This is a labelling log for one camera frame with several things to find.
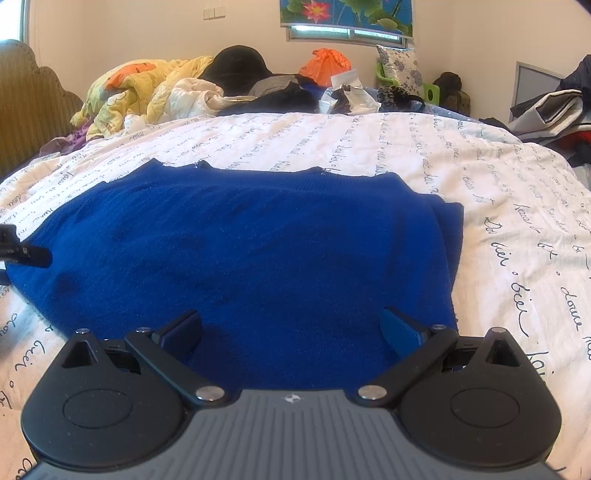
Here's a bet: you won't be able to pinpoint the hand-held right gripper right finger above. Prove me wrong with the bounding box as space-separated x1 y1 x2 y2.
358 308 532 409

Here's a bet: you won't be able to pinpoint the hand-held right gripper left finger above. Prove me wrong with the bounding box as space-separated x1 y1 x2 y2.
60 310 230 409

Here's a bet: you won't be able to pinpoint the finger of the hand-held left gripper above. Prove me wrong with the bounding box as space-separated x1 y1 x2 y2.
4 246 52 269

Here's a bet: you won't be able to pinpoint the blue knit sweater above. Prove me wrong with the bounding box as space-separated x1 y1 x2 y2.
7 159 465 389

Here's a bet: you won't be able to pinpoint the dark navy clothes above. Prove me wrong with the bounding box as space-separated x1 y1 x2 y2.
219 83 324 116

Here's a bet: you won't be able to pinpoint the purple cloth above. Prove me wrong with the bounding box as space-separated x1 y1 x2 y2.
39 124 93 158

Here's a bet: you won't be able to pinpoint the brown padded headboard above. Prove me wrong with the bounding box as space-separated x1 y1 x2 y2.
0 39 85 184

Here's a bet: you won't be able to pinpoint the white script-printed bed sheet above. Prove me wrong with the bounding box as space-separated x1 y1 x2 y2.
0 111 591 480

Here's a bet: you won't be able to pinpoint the yellow floral quilt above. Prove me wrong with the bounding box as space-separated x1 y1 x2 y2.
70 55 218 142

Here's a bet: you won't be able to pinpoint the cream quilted cloth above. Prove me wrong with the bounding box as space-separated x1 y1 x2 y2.
148 78 225 123

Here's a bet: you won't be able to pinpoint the white crumpled plastic wrapping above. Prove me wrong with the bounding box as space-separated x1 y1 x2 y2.
318 70 382 115

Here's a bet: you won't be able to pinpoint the dark furry accessory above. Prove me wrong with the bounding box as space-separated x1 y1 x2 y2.
378 85 426 112

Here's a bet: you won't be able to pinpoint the green plastic chair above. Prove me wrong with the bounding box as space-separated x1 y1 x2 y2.
375 62 440 106

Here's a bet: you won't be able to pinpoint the dark olive bag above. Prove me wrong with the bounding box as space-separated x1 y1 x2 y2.
433 71 472 114

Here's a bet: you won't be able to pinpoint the grey cloth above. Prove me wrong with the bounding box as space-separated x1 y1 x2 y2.
249 75 301 97

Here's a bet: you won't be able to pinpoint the floral pillow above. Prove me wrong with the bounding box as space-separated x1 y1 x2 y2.
376 45 424 91

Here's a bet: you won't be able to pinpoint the grey and white garment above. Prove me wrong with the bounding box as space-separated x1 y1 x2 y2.
510 90 591 139

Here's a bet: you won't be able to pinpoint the black hat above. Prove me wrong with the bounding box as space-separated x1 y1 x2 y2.
203 45 276 96

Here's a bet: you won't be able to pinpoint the orange plastic bag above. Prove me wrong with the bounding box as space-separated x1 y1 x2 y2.
299 48 352 88

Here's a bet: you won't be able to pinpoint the grey framed panel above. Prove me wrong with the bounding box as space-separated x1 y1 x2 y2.
515 61 567 112

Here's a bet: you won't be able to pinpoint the dark jacket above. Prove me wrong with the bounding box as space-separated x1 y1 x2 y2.
556 55 591 93

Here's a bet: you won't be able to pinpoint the lotus flower curtain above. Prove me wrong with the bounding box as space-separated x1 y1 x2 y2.
279 0 414 36

